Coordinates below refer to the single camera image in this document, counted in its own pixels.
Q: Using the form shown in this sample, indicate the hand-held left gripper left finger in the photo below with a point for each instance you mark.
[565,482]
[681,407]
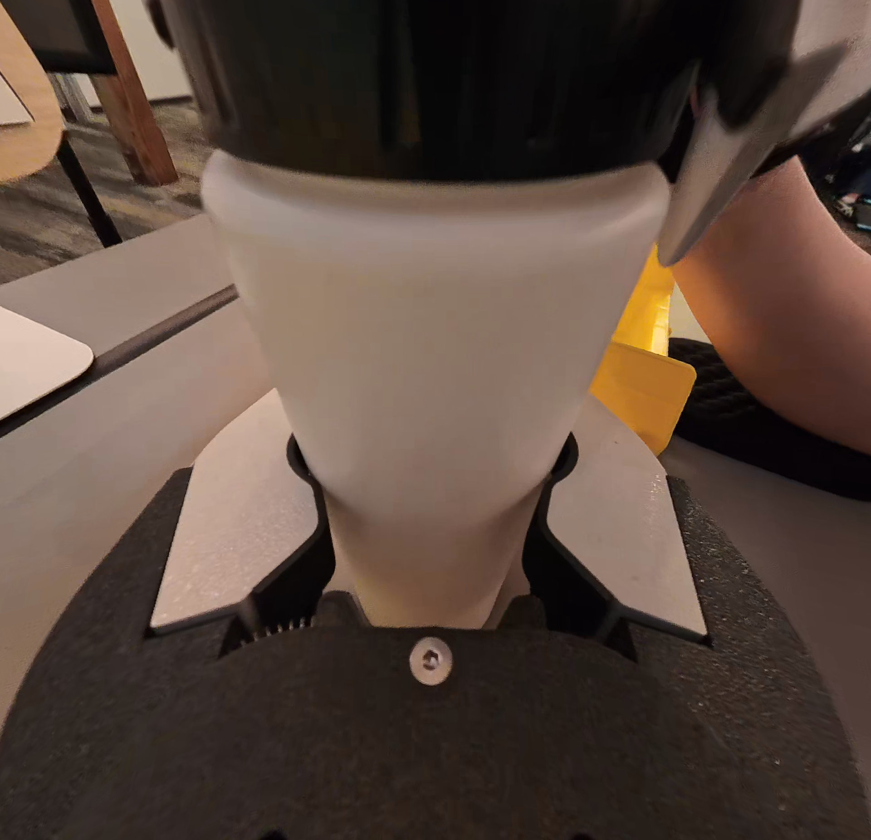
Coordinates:
[238,527]

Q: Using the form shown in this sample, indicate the white plastic bottle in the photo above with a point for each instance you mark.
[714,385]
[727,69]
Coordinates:
[422,378]

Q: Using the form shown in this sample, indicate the black metal stand leg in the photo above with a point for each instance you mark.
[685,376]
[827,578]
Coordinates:
[89,194]

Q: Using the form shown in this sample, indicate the black bottle lid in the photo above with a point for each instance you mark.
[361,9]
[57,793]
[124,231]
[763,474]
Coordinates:
[449,65]

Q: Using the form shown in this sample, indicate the person's right forearm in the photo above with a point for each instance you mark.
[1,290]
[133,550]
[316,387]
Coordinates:
[790,310]

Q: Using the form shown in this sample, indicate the yellow plastic bin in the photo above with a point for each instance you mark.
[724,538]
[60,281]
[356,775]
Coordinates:
[640,378]

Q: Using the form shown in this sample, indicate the black textured pad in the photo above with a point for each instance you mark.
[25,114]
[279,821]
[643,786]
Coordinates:
[776,439]

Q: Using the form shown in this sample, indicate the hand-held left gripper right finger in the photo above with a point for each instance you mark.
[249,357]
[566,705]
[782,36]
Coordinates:
[626,527]

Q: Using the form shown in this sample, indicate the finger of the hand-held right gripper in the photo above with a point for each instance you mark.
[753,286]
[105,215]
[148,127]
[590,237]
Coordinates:
[721,173]

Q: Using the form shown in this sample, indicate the wooden furniture leg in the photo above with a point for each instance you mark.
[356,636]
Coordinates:
[129,92]

